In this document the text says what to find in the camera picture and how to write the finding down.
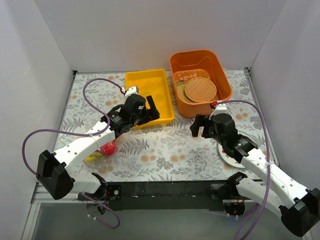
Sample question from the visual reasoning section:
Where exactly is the clear zip top bag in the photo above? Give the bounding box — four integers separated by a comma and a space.
83, 136, 132, 174

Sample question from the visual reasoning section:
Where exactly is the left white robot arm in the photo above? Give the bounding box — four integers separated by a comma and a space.
36, 93, 160, 200

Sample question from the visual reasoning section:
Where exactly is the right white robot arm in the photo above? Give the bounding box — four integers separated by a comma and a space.
190, 113, 320, 237

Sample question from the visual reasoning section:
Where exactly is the red fake apple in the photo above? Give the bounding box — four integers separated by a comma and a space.
99, 141, 118, 157

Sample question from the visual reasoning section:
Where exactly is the yellow green fake lemon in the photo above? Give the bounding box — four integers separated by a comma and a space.
84, 152, 105, 163

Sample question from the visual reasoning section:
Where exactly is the yellow plastic tray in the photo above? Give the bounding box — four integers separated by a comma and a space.
125, 68, 175, 130

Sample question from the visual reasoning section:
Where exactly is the round woven bamboo coaster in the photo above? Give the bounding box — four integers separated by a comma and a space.
184, 77, 217, 103

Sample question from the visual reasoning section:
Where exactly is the white watermelon print plate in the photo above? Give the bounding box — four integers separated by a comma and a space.
217, 130, 254, 169

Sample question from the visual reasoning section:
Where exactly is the floral tablecloth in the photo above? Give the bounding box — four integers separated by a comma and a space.
55, 69, 268, 182

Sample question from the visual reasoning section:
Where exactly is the orange plastic bin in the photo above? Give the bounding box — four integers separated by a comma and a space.
169, 49, 233, 119

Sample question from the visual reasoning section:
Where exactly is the green woven mat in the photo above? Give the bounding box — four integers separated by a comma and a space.
173, 69, 218, 104

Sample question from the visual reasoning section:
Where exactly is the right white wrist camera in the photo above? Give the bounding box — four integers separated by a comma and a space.
210, 101, 228, 117

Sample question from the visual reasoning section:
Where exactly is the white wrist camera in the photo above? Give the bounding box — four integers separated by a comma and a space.
124, 85, 139, 98
210, 101, 228, 117

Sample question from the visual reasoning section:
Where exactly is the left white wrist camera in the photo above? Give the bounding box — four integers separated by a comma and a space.
124, 85, 139, 98

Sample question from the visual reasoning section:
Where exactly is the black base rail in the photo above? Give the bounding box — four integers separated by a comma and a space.
97, 180, 246, 215

